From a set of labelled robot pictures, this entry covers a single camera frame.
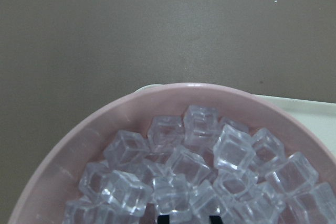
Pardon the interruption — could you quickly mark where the cream plastic tray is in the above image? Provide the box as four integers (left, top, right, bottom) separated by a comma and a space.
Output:
135, 84, 336, 130

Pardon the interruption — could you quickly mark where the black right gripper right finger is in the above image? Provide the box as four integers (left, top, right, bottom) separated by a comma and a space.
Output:
209, 215, 223, 224

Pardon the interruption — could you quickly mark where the pink bowl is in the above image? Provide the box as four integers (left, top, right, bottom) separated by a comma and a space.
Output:
9, 83, 335, 223

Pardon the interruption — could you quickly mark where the pile of clear ice cubes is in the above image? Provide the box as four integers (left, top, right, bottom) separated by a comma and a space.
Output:
63, 105, 335, 223

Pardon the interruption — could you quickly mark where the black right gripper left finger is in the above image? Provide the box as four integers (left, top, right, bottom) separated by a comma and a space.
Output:
158, 215, 170, 224

